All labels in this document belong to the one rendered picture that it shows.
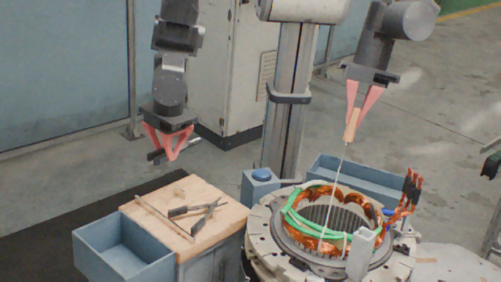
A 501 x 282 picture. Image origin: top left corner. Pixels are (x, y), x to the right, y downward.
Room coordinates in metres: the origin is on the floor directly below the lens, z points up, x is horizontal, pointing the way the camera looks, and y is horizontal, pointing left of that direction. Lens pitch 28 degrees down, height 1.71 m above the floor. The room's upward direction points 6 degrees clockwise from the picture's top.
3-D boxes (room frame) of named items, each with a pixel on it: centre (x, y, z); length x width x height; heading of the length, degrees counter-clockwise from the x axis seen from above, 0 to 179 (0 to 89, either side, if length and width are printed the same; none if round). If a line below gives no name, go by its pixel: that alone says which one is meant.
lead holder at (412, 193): (0.81, -0.29, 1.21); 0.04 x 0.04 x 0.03; 53
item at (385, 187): (1.08, -0.27, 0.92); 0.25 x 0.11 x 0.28; 69
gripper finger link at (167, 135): (0.89, 0.16, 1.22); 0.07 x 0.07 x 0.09; 51
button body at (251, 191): (1.09, -0.03, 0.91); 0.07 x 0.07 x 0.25; 27
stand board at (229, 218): (0.88, 0.11, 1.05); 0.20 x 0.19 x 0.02; 140
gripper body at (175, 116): (0.89, 0.16, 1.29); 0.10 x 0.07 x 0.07; 51
